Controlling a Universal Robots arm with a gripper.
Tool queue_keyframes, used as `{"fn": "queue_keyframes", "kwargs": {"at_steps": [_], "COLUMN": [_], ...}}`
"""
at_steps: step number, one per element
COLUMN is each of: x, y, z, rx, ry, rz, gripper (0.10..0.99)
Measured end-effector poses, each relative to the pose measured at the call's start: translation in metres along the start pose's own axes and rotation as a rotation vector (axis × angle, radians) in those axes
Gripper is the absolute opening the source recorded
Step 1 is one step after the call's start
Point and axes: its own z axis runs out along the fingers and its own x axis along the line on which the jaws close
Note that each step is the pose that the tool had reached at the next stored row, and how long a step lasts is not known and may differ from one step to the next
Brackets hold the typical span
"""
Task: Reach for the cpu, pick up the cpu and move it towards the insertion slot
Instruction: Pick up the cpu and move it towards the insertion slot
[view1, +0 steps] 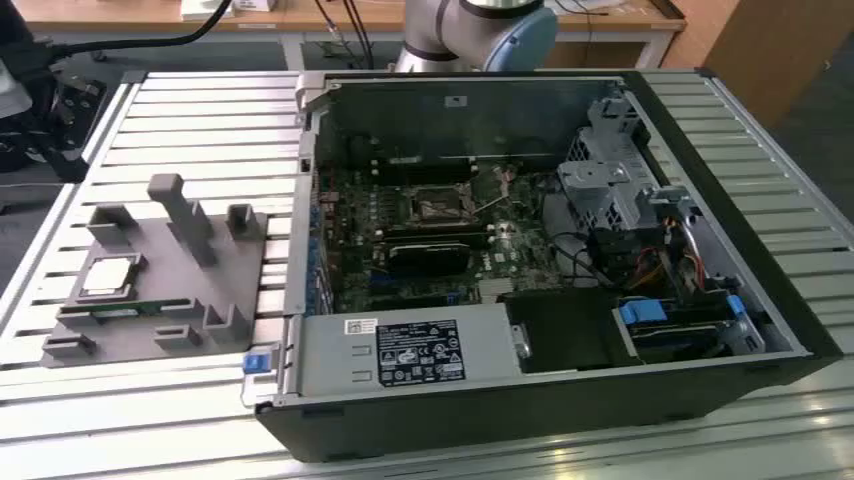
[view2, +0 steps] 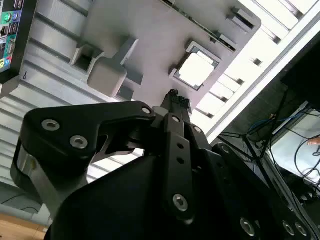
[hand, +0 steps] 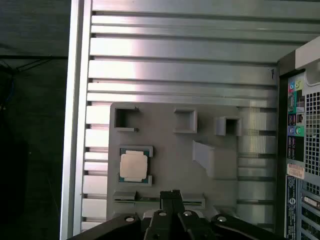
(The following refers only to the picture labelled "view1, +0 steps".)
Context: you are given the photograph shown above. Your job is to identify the small silver heatsink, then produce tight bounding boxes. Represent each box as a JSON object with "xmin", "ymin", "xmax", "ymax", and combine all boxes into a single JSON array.
[{"xmin": 476, "ymin": 278, "xmax": 517, "ymax": 304}]

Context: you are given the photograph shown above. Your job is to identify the hard disk in blue carrier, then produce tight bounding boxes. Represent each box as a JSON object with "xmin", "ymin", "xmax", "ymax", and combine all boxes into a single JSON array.
[{"xmin": 613, "ymin": 294, "xmax": 737, "ymax": 357}]

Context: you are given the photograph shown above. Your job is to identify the blue case latch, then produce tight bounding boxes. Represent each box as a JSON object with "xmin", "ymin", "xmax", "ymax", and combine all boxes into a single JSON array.
[{"xmin": 242, "ymin": 351, "xmax": 277, "ymax": 377}]

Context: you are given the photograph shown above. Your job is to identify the grey parts rack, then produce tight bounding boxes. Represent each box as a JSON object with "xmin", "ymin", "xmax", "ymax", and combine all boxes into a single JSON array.
[{"xmin": 41, "ymin": 173, "xmax": 273, "ymax": 371}]

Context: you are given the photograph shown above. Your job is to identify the black PC case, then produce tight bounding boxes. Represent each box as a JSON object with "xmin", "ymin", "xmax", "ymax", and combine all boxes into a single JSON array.
[{"xmin": 253, "ymin": 67, "xmax": 845, "ymax": 464}]

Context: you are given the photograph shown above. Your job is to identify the silver metal disk bay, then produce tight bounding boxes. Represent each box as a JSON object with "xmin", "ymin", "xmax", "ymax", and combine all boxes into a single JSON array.
[{"xmin": 554, "ymin": 97, "xmax": 690, "ymax": 237}]

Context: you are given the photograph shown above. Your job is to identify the green motherboard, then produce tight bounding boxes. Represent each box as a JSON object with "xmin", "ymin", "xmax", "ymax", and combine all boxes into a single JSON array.
[{"xmin": 311, "ymin": 163, "xmax": 590, "ymax": 315}]

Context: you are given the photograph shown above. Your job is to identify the hanging thin cables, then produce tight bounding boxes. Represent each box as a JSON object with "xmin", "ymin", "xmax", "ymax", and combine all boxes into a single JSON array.
[{"xmin": 318, "ymin": 0, "xmax": 383, "ymax": 70}]

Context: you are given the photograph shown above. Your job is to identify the black plastic shroud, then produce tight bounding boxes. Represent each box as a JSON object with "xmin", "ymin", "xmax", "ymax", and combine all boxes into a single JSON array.
[{"xmin": 498, "ymin": 288, "xmax": 644, "ymax": 375}]

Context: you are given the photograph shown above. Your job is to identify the red wire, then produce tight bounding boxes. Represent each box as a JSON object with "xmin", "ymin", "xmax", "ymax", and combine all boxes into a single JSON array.
[{"xmin": 681, "ymin": 253, "xmax": 710, "ymax": 292}]

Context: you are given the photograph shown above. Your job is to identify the wooden cabinet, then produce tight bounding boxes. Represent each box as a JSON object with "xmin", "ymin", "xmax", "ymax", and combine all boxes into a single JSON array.
[{"xmin": 705, "ymin": 0, "xmax": 854, "ymax": 132}]

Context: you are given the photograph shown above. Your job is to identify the black wire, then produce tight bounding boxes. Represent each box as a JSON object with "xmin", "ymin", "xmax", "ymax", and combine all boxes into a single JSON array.
[{"xmin": 550, "ymin": 233, "xmax": 606, "ymax": 287}]

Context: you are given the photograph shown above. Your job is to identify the thick black gripper cable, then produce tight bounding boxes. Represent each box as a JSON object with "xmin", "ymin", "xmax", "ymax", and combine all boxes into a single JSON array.
[{"xmin": 50, "ymin": 0, "xmax": 237, "ymax": 57}]

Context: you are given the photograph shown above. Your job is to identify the yellow orange wire bundle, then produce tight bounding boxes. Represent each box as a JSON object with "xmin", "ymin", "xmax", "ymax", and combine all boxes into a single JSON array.
[{"xmin": 630, "ymin": 248, "xmax": 670, "ymax": 289}]

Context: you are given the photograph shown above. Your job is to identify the black CPU socket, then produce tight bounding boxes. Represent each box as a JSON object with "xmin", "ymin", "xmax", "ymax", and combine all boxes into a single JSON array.
[{"xmin": 407, "ymin": 185, "xmax": 481, "ymax": 225}]

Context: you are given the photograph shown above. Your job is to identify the black RAM slot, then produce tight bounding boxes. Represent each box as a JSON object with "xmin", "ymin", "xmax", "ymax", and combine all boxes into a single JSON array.
[
  {"xmin": 386, "ymin": 224, "xmax": 486, "ymax": 237},
  {"xmin": 382, "ymin": 232, "xmax": 490, "ymax": 247}
]

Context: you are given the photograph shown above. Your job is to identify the metal locking lever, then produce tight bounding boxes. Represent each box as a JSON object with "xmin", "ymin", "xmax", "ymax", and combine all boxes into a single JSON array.
[{"xmin": 469, "ymin": 191, "xmax": 512, "ymax": 215}]

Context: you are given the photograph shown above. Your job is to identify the wooden desk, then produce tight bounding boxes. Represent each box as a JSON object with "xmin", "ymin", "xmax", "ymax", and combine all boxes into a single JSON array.
[{"xmin": 18, "ymin": 0, "xmax": 689, "ymax": 72}]

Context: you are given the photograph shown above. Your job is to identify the grey power supply with label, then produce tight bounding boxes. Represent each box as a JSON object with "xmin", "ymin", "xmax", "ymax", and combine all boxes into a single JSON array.
[{"xmin": 291, "ymin": 303, "xmax": 517, "ymax": 402}]

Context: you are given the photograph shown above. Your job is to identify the silver CPU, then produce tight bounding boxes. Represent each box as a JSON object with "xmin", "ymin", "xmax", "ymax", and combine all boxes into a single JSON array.
[{"xmin": 77, "ymin": 257, "xmax": 145, "ymax": 300}]

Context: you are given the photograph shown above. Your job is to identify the black graphics card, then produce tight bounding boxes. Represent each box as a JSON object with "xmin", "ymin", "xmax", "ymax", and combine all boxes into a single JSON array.
[{"xmin": 385, "ymin": 241, "xmax": 473, "ymax": 277}]

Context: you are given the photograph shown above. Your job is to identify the green RAM stick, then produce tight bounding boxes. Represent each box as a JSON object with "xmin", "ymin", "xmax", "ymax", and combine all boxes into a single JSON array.
[{"xmin": 90, "ymin": 298, "xmax": 197, "ymax": 320}]

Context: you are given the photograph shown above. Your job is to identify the white box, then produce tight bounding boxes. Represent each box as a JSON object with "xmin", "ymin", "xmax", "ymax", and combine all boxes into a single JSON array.
[{"xmin": 179, "ymin": 0, "xmax": 237, "ymax": 22}]

